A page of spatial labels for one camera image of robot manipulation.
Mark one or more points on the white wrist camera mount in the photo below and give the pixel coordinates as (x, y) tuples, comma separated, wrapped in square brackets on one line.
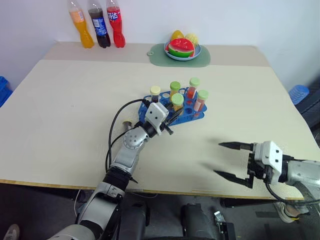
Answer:
[(271, 160), (155, 114)]

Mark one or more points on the toy watermelon slice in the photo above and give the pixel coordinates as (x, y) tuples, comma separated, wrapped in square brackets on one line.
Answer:
[(181, 47)]

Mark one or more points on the beige-capped loose test tube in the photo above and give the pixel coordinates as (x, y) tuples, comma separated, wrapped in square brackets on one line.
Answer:
[(128, 124)]

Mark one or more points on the green cutting mat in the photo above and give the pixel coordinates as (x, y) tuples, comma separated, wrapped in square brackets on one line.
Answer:
[(157, 58)]

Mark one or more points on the dark cola bottle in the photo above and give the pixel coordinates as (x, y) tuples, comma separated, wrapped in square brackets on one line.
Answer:
[(100, 25)]

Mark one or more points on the white and green sneaker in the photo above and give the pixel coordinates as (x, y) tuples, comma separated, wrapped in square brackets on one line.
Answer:
[(287, 212)]

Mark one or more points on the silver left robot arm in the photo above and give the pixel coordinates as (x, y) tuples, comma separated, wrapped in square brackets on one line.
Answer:
[(130, 150)]

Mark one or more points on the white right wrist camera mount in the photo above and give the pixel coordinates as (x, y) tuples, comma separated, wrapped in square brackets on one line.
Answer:
[(271, 160)]

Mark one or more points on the green-capped red liquid tube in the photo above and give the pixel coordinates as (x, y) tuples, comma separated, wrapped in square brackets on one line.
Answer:
[(193, 90)]

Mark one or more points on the dark rounded shape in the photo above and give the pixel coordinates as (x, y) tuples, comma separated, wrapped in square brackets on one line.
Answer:
[(197, 222)]

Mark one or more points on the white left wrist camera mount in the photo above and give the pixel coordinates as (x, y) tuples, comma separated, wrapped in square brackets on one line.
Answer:
[(155, 114)]

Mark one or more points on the green-capped yellow liquid tube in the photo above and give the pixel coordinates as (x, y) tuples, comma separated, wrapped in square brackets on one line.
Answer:
[(177, 102)]

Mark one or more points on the metal caster bracket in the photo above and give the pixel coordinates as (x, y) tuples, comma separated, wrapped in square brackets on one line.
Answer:
[(221, 222)]

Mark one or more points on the orange soda bottle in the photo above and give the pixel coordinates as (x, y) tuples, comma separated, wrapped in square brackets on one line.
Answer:
[(83, 27)]

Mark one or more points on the grey shoe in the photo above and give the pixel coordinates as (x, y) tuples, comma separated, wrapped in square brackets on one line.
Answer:
[(10, 232)]

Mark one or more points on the blue plastic crate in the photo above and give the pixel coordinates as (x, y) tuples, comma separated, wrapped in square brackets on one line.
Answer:
[(4, 91)]

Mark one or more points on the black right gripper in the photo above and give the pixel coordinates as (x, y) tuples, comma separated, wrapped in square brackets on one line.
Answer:
[(256, 167)]

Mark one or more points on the smooth yellow toy fruit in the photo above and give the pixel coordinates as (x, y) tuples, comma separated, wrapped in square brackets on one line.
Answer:
[(177, 35)]

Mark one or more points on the lime-capped yellow liquid tube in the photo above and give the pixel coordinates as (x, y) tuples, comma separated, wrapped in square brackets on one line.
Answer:
[(175, 87)]

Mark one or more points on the pale-yellow-capped dark liquid tube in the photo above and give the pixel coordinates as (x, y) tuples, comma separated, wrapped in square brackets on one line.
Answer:
[(155, 93)]

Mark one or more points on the stacked blue plastic stools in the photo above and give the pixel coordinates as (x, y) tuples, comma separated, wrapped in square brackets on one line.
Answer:
[(298, 93)]

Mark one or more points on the red soda bottle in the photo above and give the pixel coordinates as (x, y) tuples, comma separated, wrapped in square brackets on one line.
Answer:
[(117, 25)]

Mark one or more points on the light blue plate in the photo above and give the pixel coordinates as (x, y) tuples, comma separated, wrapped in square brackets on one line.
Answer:
[(197, 51)]

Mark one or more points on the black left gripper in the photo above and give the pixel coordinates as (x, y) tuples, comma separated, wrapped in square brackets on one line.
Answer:
[(167, 127)]

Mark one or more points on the green-capped pink liquid tube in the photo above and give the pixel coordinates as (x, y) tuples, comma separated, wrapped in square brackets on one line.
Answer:
[(200, 101)]

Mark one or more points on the black chair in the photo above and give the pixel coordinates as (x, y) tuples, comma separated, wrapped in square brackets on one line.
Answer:
[(311, 107)]

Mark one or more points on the bumpy yellow toy fruit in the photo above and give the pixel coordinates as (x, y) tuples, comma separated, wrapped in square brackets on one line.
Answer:
[(193, 38)]

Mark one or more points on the blue test tube rack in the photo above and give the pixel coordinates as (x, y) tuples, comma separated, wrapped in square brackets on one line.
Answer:
[(192, 110)]

